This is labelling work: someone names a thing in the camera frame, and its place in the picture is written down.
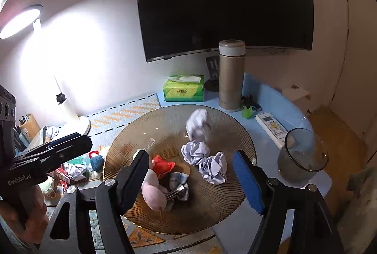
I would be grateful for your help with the small cardboard box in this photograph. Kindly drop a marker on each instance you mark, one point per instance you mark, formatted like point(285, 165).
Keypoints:
point(294, 93)

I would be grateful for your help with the wooden pen holder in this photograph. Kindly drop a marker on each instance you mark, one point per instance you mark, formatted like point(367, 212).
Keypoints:
point(31, 127)

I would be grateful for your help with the black wall television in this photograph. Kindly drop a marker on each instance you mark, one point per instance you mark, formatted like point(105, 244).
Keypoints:
point(221, 6)

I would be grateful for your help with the blue white plush toy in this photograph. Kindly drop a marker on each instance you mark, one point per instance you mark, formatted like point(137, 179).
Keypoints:
point(97, 161)

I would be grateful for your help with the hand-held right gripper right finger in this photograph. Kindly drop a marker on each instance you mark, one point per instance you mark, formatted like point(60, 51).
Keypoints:
point(249, 183)

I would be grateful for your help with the white desk lamp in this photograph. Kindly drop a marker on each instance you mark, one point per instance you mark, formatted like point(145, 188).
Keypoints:
point(69, 115)

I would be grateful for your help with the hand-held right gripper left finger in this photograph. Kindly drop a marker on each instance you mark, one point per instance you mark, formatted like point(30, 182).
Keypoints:
point(132, 180)

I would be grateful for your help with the black phone stand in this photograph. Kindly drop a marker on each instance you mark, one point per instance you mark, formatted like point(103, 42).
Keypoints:
point(212, 65)

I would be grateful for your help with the pink plush toy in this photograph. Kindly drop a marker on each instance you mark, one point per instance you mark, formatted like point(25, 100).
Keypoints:
point(153, 195)

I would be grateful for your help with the beige thermos bottle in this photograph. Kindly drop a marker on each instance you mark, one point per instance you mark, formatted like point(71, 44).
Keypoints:
point(231, 80)

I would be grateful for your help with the pale green plush toy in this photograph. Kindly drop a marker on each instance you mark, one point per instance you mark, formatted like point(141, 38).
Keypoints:
point(48, 187)

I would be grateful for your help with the white remote control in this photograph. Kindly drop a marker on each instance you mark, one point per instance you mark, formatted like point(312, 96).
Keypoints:
point(271, 127)

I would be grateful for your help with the paper ball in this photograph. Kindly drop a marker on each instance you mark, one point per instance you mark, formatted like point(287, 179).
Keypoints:
point(51, 131)
point(75, 170)
point(198, 127)
point(213, 168)
point(194, 152)

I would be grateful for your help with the grey plaid cloth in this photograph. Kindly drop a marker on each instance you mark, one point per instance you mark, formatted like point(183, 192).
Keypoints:
point(176, 180)

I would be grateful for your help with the person's left hand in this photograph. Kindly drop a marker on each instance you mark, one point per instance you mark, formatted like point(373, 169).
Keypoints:
point(36, 204)

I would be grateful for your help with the red knitted cloth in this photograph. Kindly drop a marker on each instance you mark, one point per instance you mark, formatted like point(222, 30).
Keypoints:
point(162, 165)

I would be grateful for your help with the dark red snack box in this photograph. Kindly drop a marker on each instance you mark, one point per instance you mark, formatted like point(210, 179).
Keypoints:
point(63, 176)

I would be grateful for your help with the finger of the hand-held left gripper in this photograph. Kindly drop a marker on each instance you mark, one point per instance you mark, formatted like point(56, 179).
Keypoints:
point(70, 150)
point(59, 142)

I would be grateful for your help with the pale green cloth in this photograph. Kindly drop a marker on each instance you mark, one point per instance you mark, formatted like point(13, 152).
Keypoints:
point(359, 198)

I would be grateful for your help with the smoked glass cup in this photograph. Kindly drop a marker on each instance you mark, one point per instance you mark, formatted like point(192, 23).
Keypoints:
point(294, 165)

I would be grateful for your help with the gold ribbed glass plate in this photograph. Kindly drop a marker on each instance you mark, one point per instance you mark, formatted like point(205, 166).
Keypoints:
point(165, 124)

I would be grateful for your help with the small green black toy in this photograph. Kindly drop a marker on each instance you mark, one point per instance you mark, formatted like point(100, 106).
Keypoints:
point(250, 100)

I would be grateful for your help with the green tissue box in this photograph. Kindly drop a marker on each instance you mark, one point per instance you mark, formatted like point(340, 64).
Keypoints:
point(182, 92)

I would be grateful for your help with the patterned table mat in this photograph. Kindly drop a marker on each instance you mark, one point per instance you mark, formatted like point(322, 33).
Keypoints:
point(126, 112)

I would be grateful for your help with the beige door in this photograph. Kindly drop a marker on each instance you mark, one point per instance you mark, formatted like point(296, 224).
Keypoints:
point(353, 50)

